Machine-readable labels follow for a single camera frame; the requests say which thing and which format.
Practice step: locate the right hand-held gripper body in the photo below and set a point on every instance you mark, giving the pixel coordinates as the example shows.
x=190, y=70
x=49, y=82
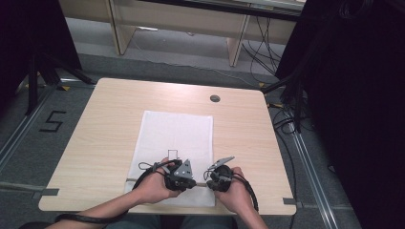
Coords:
x=223, y=178

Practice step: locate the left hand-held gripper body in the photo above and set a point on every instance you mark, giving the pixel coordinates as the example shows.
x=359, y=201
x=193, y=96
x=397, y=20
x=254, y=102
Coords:
x=178, y=178

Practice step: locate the white towel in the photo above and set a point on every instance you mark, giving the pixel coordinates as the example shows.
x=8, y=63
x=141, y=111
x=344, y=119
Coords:
x=176, y=130

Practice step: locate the person's right hand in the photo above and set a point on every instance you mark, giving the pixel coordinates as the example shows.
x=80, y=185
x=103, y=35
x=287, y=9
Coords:
x=237, y=197

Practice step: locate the person's left hand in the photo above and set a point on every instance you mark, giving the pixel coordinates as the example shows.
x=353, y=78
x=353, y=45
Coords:
x=153, y=187

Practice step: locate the person's legs in jeans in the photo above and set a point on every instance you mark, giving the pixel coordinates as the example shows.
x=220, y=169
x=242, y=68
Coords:
x=203, y=222

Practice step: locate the grey tape strip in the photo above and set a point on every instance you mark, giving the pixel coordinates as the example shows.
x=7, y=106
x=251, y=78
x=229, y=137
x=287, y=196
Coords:
x=289, y=201
x=46, y=192

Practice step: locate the black round table grommet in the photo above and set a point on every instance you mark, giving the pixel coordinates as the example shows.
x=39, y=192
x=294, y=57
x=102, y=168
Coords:
x=215, y=98

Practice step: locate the black curtain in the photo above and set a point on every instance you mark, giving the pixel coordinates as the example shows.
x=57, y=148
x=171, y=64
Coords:
x=28, y=35
x=359, y=111

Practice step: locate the light wooden desk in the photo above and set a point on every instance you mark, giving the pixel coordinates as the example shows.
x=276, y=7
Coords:
x=181, y=20

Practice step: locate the black tripod stand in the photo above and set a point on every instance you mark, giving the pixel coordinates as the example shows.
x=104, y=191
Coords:
x=33, y=82

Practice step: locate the metal floor rail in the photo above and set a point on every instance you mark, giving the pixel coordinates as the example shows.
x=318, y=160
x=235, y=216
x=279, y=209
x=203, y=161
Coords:
x=22, y=130
x=313, y=178

